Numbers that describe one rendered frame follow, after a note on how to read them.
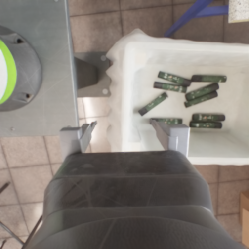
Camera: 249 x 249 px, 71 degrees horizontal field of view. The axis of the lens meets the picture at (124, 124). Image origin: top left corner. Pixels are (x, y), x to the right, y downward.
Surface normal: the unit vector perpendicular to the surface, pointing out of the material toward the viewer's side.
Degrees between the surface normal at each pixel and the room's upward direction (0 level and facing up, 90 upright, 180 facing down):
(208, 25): 0
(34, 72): 62
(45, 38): 0
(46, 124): 0
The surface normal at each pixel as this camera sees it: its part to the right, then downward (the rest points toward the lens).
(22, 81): 0.93, 0.35
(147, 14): 0.02, 0.25
